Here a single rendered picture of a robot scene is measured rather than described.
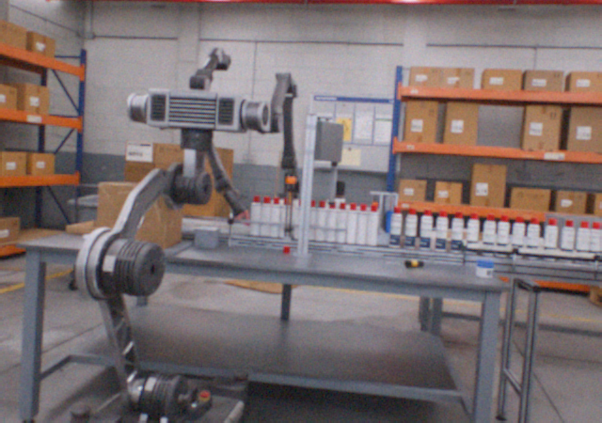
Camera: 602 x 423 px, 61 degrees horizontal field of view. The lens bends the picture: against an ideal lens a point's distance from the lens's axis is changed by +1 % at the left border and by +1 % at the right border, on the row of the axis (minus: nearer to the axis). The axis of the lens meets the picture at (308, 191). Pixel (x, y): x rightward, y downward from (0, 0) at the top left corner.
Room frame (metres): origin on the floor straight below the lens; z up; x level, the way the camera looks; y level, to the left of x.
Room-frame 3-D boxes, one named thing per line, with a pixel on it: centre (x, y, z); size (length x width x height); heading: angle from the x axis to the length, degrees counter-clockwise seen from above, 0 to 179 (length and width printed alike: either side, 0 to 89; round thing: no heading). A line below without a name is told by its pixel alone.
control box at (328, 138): (2.48, -0.06, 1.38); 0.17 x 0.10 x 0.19; 140
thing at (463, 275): (2.77, 0.15, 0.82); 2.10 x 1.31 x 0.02; 85
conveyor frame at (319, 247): (2.57, 0.04, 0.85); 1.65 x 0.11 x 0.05; 85
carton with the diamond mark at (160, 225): (2.30, 0.74, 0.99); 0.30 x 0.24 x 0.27; 87
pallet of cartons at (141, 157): (6.32, 1.59, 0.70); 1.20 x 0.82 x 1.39; 85
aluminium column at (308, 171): (2.42, 0.01, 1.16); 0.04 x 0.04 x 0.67; 85
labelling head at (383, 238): (2.63, -0.39, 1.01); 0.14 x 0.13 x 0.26; 85
